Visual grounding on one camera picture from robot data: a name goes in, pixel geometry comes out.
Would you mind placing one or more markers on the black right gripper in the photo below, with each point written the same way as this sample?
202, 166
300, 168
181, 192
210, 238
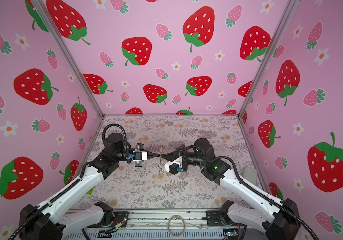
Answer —
178, 152

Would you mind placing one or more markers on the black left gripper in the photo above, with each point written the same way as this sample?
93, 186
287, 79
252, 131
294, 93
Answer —
151, 155

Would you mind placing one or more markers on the metal keyring with yellow tag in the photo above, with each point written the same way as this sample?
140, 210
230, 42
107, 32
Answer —
160, 165

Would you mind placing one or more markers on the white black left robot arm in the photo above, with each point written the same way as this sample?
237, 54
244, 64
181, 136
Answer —
47, 221

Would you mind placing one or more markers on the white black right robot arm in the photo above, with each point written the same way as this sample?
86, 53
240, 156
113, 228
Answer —
277, 219

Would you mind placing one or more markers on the green snack packet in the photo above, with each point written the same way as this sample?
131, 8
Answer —
90, 191

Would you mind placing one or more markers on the white plastic case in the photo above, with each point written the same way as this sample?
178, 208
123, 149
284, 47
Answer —
250, 174

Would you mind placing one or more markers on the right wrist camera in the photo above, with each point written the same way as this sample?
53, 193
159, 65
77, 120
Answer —
173, 168

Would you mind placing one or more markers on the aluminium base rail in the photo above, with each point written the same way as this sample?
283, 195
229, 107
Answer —
172, 224

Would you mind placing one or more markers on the aluminium corner post left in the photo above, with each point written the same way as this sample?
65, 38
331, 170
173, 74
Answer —
58, 39

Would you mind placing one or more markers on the aluminium corner post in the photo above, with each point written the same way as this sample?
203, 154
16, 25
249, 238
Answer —
280, 30
58, 39

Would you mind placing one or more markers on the aluminium corner post right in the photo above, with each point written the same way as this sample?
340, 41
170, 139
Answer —
280, 30

